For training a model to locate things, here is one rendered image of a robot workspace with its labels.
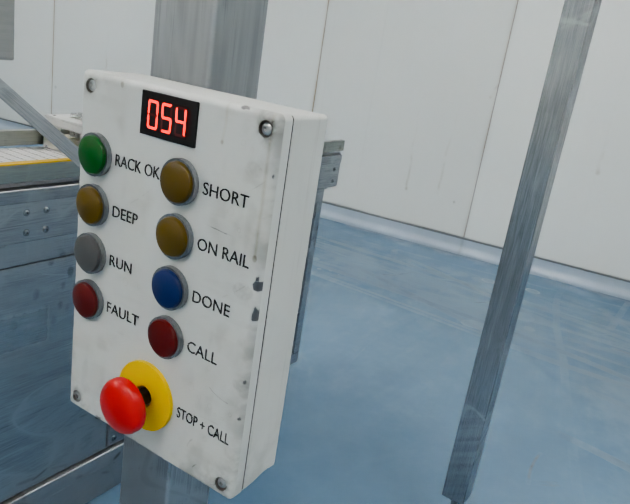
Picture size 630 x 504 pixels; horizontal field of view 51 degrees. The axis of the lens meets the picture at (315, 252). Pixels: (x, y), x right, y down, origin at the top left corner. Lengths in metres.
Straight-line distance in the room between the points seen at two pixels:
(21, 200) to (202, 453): 0.85
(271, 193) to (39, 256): 1.02
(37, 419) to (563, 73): 1.31
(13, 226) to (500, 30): 3.38
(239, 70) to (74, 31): 5.30
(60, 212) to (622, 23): 3.38
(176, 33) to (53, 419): 1.18
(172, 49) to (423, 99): 3.82
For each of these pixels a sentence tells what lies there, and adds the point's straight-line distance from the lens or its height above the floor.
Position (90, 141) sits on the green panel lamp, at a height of 1.06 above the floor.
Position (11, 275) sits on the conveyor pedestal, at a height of 0.64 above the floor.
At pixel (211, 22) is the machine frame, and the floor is 1.15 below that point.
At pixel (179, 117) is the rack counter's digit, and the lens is 0.42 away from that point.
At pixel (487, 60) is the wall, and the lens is 4.21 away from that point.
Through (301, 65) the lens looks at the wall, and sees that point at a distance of 4.61.
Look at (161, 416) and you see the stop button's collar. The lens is 0.49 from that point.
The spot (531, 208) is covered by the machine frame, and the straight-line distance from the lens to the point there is 1.53.
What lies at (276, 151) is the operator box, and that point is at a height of 1.08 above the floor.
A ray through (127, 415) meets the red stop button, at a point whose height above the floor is 0.89.
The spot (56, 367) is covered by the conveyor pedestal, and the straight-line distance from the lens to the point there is 1.52.
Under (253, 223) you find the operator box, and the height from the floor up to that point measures 1.04.
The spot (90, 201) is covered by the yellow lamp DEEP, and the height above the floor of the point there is 1.02.
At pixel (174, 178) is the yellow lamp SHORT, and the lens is 0.42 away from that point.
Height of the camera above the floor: 1.14
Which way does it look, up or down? 18 degrees down
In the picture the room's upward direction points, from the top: 9 degrees clockwise
